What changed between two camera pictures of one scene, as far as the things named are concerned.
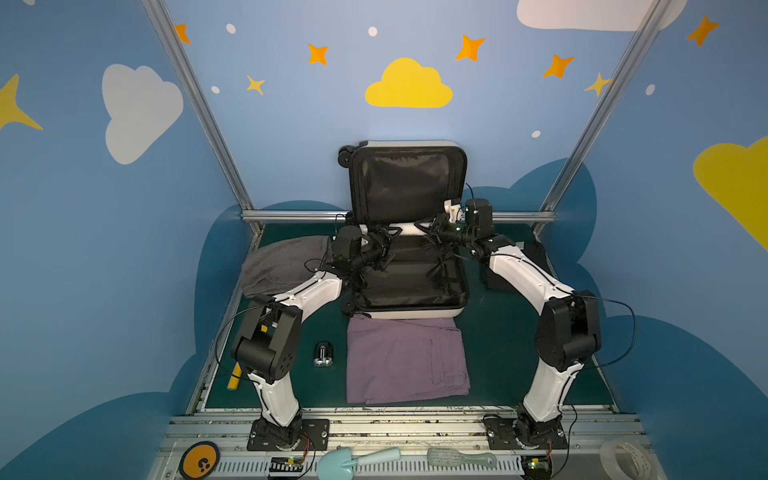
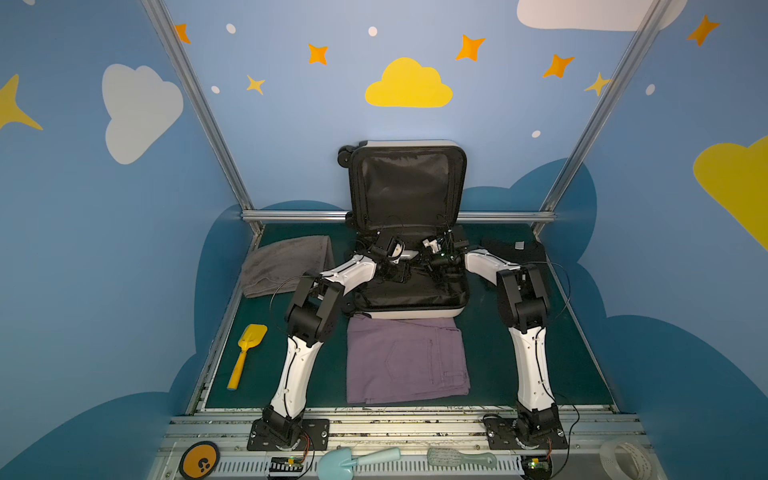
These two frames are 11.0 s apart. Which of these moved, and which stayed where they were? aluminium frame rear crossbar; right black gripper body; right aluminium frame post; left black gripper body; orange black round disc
Moved: left black gripper body; right black gripper body
Stayed: right aluminium frame post; orange black round disc; aluminium frame rear crossbar
